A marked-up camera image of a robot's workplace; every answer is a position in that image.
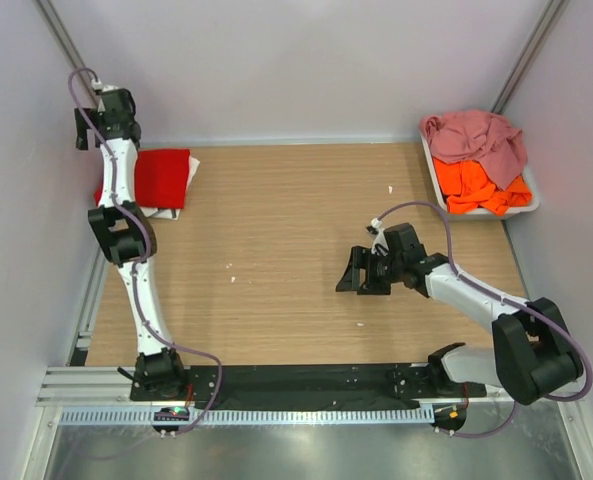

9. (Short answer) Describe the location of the aluminium left frame post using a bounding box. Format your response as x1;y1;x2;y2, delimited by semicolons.
35;0;131;154

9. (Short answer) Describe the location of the aluminium frame post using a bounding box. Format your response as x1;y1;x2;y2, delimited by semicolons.
35;0;131;154
491;0;570;114

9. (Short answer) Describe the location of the orange t shirt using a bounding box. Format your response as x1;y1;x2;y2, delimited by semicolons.
433;157;533;216

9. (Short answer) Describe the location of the slotted grey cable duct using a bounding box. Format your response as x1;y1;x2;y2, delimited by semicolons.
59;405;434;427

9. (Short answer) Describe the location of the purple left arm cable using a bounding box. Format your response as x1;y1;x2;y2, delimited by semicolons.
68;67;225;435

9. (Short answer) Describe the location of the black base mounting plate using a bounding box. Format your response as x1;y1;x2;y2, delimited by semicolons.
117;363;487;412

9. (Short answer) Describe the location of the pink t shirt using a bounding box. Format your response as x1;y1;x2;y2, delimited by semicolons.
419;110;527;189

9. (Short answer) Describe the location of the aluminium right frame post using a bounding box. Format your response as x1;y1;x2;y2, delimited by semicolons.
491;0;570;114

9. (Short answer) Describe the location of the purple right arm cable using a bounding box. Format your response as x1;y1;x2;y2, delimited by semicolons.
370;200;593;439

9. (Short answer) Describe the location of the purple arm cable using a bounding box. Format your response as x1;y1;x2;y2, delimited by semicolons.
68;67;225;435
370;200;593;439

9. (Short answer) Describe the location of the red t shirt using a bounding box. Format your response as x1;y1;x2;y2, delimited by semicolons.
93;147;192;210

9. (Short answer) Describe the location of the folded white printed t shirt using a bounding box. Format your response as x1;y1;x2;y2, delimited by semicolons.
135;154;201;221

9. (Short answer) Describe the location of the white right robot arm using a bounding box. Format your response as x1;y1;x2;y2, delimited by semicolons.
335;223;584;405

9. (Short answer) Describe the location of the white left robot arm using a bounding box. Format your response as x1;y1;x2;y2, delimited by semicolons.
75;81;188;401

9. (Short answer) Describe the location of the white plastic tray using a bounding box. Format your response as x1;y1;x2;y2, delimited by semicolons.
420;133;541;221

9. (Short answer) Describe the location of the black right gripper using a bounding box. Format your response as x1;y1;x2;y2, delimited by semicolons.
336;245;404;295

